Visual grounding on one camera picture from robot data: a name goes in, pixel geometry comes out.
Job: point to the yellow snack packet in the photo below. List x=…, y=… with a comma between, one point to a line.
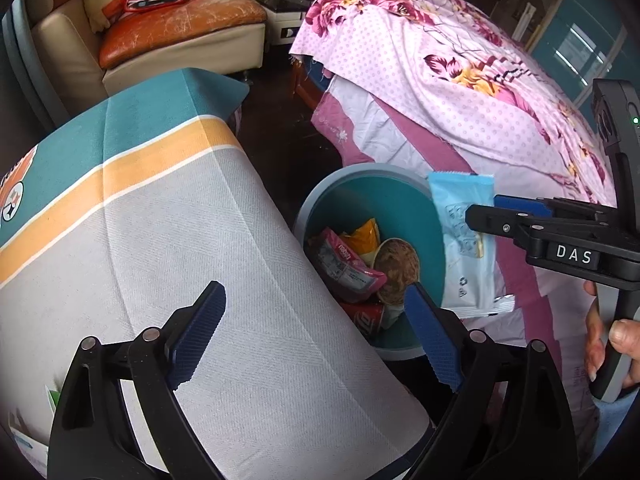
x=362, y=240

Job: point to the pink floral bed sheet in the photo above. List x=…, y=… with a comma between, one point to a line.
x=400, y=60

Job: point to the red drink can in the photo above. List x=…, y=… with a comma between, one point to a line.
x=367, y=317

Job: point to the person's right hand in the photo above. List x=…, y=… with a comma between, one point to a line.
x=625, y=340

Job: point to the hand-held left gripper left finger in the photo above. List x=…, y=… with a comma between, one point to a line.
x=197, y=335

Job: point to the light blue plastic wrapper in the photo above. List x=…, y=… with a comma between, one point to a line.
x=460, y=270

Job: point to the orange leather seat cushion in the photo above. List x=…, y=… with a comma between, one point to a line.
x=190, y=15

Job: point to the brown stained paper cup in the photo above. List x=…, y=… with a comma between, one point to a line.
x=397, y=265

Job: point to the white green paper packet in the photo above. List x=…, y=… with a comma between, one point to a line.
x=35, y=435

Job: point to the teal grey striped tablecloth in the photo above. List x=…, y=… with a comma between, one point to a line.
x=200, y=210

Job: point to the teal plastic trash bin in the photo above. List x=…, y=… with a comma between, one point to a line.
x=350, y=200

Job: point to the cream leather sofa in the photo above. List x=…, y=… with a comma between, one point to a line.
x=65, y=45

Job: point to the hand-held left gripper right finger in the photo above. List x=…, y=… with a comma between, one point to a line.
x=435, y=340

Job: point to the pink white bed sheet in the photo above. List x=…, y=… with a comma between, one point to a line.
x=400, y=130

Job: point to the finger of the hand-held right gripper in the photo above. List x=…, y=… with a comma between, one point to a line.
x=525, y=205
x=495, y=220

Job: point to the white side table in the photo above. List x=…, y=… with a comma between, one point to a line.
x=285, y=25

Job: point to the red snack packet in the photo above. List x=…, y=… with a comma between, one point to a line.
x=345, y=265

